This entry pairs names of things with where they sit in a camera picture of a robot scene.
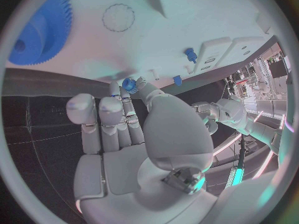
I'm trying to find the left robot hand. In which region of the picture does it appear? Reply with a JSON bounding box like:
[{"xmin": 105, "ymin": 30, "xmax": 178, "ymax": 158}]
[{"xmin": 191, "ymin": 102, "xmax": 220, "ymax": 136}]

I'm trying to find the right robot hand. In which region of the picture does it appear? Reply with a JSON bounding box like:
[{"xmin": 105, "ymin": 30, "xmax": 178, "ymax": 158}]
[{"xmin": 65, "ymin": 76, "xmax": 219, "ymax": 224}]

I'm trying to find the small blue gear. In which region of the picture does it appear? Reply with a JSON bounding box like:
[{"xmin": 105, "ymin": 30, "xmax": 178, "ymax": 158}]
[{"xmin": 121, "ymin": 78, "xmax": 139, "ymax": 95}]

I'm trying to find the white task board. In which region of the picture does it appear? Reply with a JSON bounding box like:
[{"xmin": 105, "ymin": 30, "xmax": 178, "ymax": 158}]
[{"xmin": 4, "ymin": 0, "xmax": 279, "ymax": 96}]

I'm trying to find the black lamp stand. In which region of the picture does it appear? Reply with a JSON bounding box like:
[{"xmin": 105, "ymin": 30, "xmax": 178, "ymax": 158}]
[{"xmin": 237, "ymin": 134, "xmax": 249, "ymax": 170}]

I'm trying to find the blue peg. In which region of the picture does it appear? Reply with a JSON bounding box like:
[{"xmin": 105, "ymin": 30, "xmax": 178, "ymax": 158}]
[{"xmin": 183, "ymin": 48, "xmax": 198, "ymax": 64}]

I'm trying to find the glowing light bar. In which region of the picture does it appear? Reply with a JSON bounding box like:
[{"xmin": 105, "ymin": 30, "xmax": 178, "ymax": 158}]
[{"xmin": 224, "ymin": 165, "xmax": 246, "ymax": 190}]

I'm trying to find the large blue gear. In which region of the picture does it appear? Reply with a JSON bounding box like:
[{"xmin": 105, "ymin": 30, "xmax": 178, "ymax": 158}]
[{"xmin": 7, "ymin": 0, "xmax": 74, "ymax": 66}]

